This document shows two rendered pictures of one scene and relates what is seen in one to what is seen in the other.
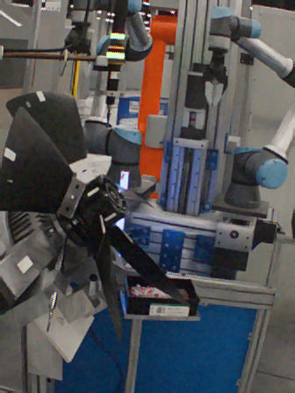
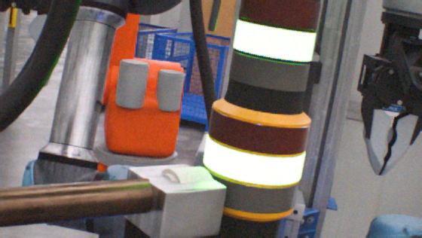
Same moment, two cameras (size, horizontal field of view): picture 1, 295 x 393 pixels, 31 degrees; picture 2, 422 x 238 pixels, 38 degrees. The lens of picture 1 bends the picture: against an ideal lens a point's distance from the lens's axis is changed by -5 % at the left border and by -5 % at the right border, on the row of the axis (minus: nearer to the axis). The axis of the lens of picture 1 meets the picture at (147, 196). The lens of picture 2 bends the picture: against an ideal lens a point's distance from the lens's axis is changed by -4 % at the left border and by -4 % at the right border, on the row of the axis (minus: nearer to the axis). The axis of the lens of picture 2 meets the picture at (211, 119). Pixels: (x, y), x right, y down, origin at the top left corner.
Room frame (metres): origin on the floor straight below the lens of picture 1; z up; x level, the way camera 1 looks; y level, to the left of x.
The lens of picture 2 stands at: (1.11, 0.19, 1.63)
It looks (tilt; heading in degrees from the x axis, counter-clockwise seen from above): 12 degrees down; 349
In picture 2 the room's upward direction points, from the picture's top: 9 degrees clockwise
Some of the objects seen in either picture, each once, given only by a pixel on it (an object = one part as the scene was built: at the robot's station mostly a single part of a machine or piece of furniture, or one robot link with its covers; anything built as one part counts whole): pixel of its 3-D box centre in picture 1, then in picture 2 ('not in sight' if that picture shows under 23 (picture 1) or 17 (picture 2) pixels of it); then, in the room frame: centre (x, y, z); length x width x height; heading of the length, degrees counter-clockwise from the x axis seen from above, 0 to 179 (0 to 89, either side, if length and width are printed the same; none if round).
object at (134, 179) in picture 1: (124, 171); not in sight; (2.20, 0.11, 1.09); 0.15 x 0.15 x 0.10
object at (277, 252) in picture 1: (275, 260); not in sight; (1.66, -0.45, 0.96); 0.03 x 0.03 x 0.20; 83
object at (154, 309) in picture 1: (160, 296); not in sight; (1.54, -0.07, 0.85); 0.22 x 0.17 x 0.07; 97
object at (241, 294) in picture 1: (144, 281); not in sight; (1.71, -0.02, 0.82); 0.90 x 0.04 x 0.08; 83
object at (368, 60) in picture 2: (216, 65); (398, 60); (1.86, -0.19, 1.57); 0.09 x 0.08 x 0.12; 174
